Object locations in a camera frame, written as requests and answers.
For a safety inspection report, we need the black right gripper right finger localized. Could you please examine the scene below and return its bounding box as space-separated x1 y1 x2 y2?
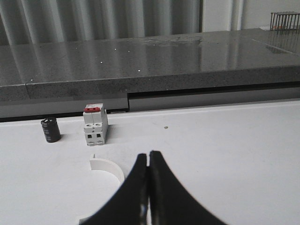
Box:
148 151 225 225

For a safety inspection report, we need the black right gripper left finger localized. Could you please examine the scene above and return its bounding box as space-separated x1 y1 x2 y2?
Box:
88 154 148 225

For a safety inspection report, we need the white half pipe clamp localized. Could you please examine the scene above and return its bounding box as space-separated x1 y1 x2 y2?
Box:
78 153 125 225

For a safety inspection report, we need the black cylindrical capacitor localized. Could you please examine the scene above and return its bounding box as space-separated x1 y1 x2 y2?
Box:
41 117 61 143

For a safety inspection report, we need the grey stone countertop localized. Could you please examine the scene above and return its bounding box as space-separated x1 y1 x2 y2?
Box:
0 29 300 102

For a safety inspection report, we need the grey pleated curtain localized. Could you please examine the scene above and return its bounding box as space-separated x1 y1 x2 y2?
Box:
0 0 203 45

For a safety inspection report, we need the white circuit breaker red switch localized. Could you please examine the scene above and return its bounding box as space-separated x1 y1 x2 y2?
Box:
83 103 108 146

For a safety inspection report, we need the dark wire rack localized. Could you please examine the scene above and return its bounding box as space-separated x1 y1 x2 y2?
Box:
270 11 300 30

